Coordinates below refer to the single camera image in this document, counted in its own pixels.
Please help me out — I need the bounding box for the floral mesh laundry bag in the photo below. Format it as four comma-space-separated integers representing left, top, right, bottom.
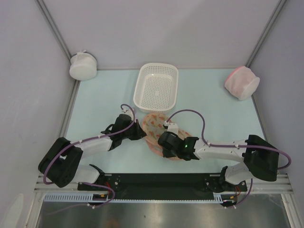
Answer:
142, 112, 191, 162

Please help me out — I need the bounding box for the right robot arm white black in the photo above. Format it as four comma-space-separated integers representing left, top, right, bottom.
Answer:
158, 132, 279, 190

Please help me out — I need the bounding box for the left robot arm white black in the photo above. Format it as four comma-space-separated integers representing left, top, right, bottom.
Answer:
38, 114, 146, 190

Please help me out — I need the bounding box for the white round mesh laundry bag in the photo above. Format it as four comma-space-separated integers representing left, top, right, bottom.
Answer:
69, 50, 97, 81

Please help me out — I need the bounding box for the pink round mesh laundry bag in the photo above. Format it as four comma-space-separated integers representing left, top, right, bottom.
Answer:
224, 66, 260, 100

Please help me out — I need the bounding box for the white perforated plastic basket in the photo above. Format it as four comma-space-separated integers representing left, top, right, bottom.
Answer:
133, 63, 179, 114

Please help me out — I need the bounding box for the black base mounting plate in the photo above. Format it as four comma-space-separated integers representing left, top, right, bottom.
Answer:
93, 173, 247, 193

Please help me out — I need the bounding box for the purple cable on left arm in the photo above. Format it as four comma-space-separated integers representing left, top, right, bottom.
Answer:
42, 103, 137, 209

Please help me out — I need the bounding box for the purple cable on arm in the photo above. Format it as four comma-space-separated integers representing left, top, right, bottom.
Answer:
163, 109, 292, 209
42, 103, 137, 209

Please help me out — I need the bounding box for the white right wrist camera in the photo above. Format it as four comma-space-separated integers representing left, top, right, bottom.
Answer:
163, 121, 179, 135

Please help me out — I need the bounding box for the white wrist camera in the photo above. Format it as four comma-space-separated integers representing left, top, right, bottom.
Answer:
163, 121, 179, 135
122, 108, 136, 121

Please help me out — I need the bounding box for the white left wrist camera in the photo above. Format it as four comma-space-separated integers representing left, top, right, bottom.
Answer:
122, 108, 136, 121

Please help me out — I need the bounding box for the white slotted cable duct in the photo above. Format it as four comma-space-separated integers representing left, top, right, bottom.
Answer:
44, 191, 237, 204

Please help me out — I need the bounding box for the aluminium front frame rail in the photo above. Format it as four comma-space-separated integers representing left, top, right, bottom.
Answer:
34, 174, 293, 194

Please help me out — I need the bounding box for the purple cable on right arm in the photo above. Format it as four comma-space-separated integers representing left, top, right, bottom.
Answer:
163, 109, 292, 209

